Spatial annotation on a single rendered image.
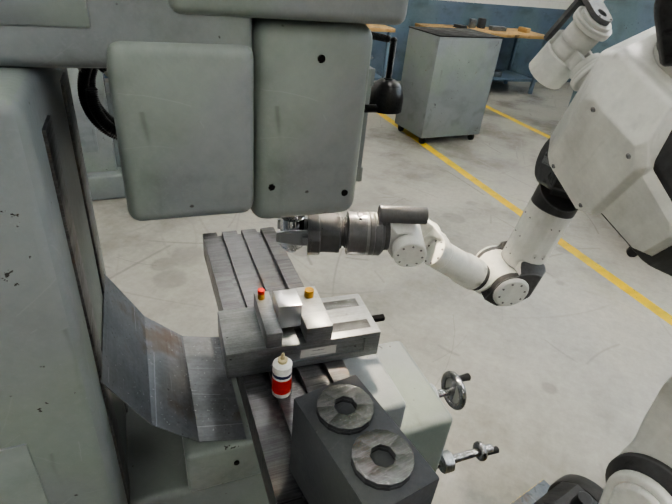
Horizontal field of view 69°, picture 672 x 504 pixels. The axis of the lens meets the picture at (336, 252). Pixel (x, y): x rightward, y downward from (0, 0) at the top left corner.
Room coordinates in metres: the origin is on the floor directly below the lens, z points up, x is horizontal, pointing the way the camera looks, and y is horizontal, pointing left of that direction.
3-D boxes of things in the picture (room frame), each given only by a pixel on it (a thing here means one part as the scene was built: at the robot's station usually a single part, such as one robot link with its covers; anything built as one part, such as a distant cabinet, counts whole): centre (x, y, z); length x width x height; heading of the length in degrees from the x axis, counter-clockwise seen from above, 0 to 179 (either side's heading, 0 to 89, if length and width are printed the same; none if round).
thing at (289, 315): (0.86, 0.10, 1.03); 0.06 x 0.05 x 0.06; 21
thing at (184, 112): (0.77, 0.27, 1.47); 0.24 x 0.19 x 0.26; 24
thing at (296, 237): (0.82, 0.09, 1.23); 0.06 x 0.02 x 0.03; 96
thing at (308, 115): (0.85, 0.10, 1.47); 0.21 x 0.19 x 0.32; 24
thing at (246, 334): (0.87, 0.07, 0.97); 0.35 x 0.15 x 0.11; 111
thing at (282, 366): (0.72, 0.08, 0.97); 0.04 x 0.04 x 0.11
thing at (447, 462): (0.93, -0.45, 0.50); 0.22 x 0.06 x 0.06; 114
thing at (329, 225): (0.86, 0.00, 1.23); 0.13 x 0.12 x 0.10; 6
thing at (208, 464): (0.85, 0.09, 0.78); 0.50 x 0.35 x 0.12; 114
